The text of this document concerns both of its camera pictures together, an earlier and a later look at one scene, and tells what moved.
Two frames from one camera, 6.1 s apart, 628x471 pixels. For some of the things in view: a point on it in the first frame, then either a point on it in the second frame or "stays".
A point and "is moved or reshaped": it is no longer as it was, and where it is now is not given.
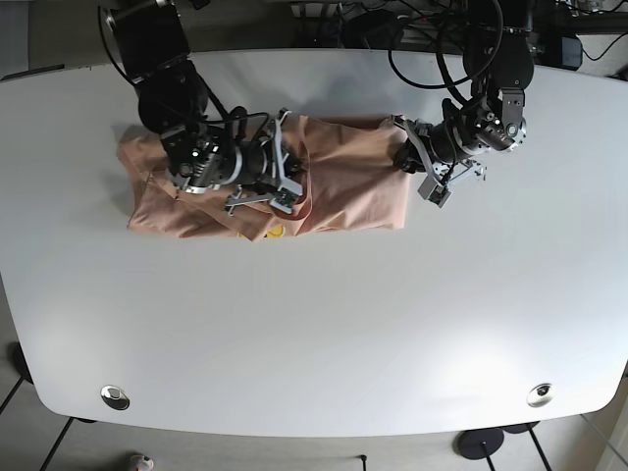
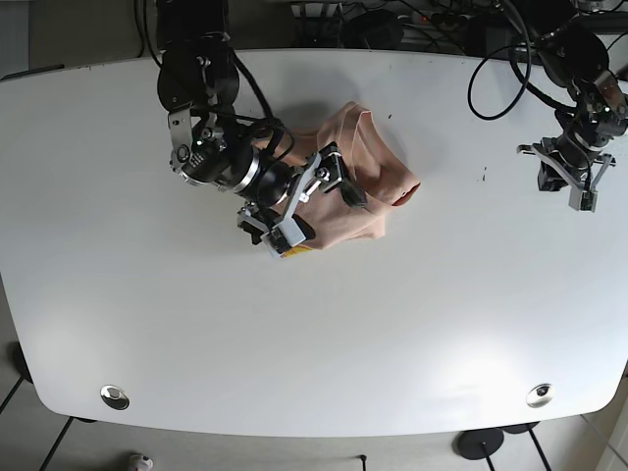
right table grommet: (540, 394) stays
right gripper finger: (406, 157) to (549, 179)
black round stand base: (477, 444) stays
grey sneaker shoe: (141, 462) stays
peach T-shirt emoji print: (344, 169) is moved or reshaped
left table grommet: (115, 397) stays
